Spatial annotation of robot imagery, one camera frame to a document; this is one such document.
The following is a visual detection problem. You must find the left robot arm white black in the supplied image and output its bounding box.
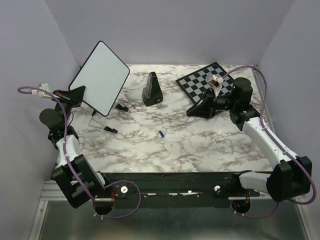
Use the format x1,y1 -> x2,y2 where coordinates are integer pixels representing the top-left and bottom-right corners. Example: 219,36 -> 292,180
39,86 -> 111,209

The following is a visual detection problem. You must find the black grey chessboard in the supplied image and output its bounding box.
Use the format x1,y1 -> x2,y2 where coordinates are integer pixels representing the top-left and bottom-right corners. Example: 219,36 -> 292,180
176,62 -> 227,104

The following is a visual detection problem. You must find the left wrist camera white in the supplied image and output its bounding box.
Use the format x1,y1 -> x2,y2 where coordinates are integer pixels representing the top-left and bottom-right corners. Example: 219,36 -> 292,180
30,83 -> 52,99

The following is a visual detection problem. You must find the black metronome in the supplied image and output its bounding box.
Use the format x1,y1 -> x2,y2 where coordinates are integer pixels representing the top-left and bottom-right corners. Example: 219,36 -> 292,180
142,71 -> 163,107

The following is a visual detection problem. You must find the purple cable base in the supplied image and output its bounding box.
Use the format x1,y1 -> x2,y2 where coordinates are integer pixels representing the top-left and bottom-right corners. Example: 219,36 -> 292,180
229,191 -> 280,218
93,180 -> 144,221

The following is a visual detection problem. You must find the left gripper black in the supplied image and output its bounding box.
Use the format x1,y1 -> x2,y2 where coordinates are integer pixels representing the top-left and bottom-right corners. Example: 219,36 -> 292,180
50,84 -> 85,125

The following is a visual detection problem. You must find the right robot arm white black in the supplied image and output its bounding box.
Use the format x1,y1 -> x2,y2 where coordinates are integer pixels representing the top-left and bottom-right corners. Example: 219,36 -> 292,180
186,75 -> 312,203

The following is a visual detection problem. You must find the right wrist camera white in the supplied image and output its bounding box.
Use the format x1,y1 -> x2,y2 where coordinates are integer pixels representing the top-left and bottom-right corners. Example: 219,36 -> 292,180
206,73 -> 224,97

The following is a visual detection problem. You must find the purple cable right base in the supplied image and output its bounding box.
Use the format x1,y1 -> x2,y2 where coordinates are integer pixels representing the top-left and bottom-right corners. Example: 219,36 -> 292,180
229,191 -> 280,218

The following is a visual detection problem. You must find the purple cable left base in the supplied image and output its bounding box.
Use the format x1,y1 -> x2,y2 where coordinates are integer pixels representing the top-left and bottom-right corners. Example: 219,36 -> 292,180
93,180 -> 144,221

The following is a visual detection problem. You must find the wire whiteboard stand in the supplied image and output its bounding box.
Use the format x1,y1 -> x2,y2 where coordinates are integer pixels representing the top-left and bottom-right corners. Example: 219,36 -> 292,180
88,109 -> 118,134

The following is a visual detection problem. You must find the whiteboard with black frame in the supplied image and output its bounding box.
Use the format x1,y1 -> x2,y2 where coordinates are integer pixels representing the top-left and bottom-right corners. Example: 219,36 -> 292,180
68,41 -> 130,117

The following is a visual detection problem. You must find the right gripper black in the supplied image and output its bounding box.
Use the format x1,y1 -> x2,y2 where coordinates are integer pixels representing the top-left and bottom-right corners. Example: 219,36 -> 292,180
187,88 -> 238,119

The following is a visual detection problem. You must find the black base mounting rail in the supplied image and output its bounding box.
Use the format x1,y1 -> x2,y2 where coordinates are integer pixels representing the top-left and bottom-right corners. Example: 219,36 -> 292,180
98,172 -> 260,209

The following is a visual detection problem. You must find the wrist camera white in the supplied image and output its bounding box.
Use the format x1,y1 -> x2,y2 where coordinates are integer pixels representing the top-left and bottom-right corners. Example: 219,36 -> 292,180
206,73 -> 224,97
30,83 -> 52,99

